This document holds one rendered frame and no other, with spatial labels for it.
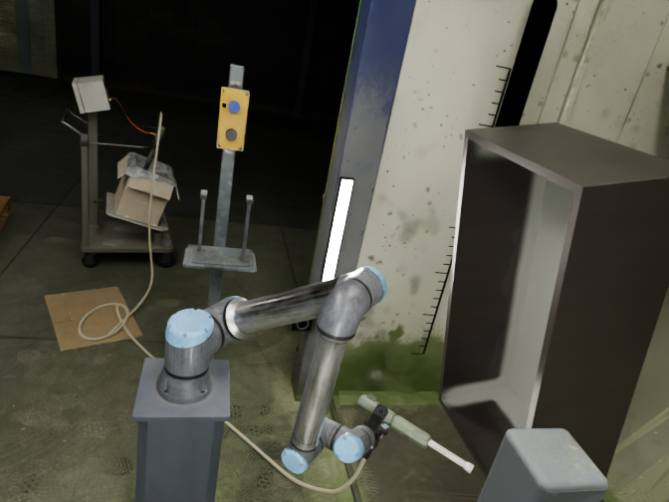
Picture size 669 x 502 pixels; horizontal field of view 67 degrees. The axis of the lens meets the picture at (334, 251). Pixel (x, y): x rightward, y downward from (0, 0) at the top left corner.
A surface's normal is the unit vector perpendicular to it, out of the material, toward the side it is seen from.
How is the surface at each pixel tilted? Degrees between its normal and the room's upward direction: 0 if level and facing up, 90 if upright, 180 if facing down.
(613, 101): 90
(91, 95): 90
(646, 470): 57
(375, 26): 90
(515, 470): 90
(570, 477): 0
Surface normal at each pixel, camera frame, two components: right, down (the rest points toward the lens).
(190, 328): 0.14, -0.87
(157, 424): 0.19, 0.43
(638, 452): -0.71, -0.56
